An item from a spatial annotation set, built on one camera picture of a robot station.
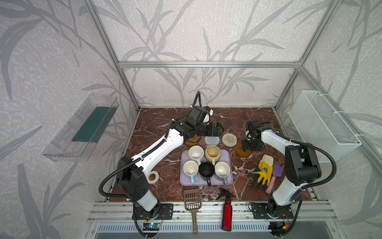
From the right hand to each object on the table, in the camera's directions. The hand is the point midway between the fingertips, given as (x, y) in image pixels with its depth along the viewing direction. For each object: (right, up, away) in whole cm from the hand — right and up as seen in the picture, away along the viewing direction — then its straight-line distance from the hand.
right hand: (248, 144), depth 95 cm
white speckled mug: (-34, -5, -4) cm, 34 cm away
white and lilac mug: (-18, -14, -9) cm, 25 cm away
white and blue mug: (-37, -13, -7) cm, 40 cm away
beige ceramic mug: (-24, -6, -2) cm, 24 cm away
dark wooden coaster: (-6, -5, +1) cm, 8 cm away
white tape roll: (-59, -17, -10) cm, 62 cm away
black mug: (-27, -12, -12) cm, 33 cm away
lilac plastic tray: (-15, -7, -2) cm, 16 cm away
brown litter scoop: (-35, -27, -18) cm, 48 cm away
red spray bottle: (-18, -29, -23) cm, 41 cm away
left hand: (-21, +12, -20) cm, 31 cm away
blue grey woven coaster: (-23, +2, +6) cm, 24 cm away
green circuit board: (-55, -36, -24) cm, 70 cm away
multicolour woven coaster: (-11, +2, +6) cm, 13 cm away
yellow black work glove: (+5, -14, -13) cm, 20 cm away
